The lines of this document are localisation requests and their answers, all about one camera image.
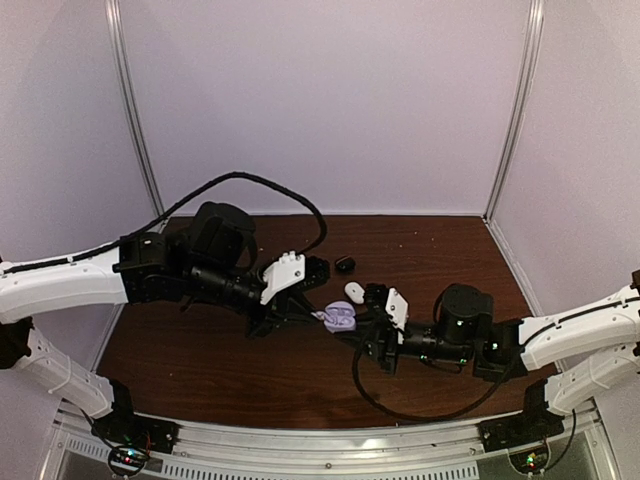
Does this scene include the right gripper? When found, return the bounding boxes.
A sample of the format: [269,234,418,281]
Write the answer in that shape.
[335,310,473,376]

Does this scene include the purple round charging case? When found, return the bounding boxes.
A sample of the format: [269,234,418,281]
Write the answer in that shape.
[322,301,357,334]

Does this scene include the white charging case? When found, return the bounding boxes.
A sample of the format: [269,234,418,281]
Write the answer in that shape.
[344,282,365,305]

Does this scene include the black charging case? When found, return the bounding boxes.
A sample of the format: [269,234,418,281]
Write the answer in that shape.
[334,256,356,274]

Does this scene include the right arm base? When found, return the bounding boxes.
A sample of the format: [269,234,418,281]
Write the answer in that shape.
[478,412,565,476]

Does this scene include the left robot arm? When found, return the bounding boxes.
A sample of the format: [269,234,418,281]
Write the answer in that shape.
[1,202,330,444]

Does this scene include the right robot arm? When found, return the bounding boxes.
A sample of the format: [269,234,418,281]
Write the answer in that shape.
[326,280,639,442]

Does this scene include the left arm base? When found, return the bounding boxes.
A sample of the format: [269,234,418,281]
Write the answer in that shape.
[84,414,179,479]

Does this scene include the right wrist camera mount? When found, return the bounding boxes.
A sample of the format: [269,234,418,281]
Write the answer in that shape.
[364,283,409,333]

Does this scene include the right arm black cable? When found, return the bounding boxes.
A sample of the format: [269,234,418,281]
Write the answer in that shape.
[351,319,506,420]

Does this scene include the front aluminium rail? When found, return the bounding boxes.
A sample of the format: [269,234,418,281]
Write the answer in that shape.
[36,406,620,479]

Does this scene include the left aluminium frame post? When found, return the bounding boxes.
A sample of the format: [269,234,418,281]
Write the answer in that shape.
[104,0,165,216]

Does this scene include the aluminium frame post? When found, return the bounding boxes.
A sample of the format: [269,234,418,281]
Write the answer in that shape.
[483,0,546,224]
[104,0,165,216]

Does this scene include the right aluminium frame post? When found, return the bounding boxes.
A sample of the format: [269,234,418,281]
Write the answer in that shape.
[483,0,546,224]

